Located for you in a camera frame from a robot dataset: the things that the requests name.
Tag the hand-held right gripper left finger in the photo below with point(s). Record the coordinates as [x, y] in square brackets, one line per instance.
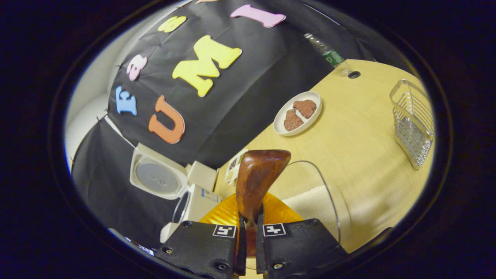
[241, 244]

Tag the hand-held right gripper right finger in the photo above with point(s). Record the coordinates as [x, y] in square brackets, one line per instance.
[259, 248]

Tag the white rice cooker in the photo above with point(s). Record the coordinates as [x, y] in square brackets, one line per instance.
[197, 205]

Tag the brown wooden spoon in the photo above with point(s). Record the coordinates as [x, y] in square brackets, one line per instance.
[259, 174]

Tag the white divided bean dish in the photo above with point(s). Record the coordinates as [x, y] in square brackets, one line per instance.
[232, 166]

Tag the brown meat piece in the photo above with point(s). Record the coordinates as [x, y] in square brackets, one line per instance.
[292, 120]
[305, 108]

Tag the white round plate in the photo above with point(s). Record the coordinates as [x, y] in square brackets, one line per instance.
[309, 122]

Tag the green label water bottle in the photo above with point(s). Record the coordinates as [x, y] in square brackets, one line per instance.
[329, 56]

